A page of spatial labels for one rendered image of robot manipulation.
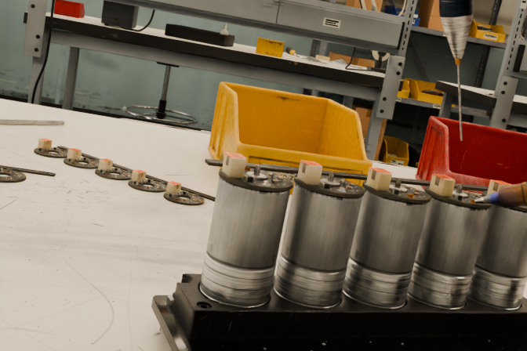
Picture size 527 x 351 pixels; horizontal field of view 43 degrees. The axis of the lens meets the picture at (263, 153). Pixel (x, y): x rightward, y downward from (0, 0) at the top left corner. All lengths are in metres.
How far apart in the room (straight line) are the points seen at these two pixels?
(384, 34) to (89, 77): 2.61
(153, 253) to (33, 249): 0.05
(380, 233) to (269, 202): 0.05
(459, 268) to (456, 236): 0.01
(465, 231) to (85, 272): 0.15
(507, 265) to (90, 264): 0.17
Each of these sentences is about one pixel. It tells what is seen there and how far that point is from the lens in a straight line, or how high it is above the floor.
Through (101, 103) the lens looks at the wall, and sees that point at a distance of 4.69.
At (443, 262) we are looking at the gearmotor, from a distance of 0.26.
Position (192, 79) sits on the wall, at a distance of 4.61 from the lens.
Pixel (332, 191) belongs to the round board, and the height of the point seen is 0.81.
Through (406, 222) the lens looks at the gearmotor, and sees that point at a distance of 0.24.
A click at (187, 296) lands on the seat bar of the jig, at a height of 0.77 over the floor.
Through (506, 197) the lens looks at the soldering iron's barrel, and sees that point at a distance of 0.26.
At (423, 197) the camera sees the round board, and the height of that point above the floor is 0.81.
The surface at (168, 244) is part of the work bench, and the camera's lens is 0.33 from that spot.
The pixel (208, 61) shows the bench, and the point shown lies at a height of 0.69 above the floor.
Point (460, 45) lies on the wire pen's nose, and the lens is 0.24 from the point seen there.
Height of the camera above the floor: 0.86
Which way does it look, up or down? 11 degrees down
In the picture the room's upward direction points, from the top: 11 degrees clockwise
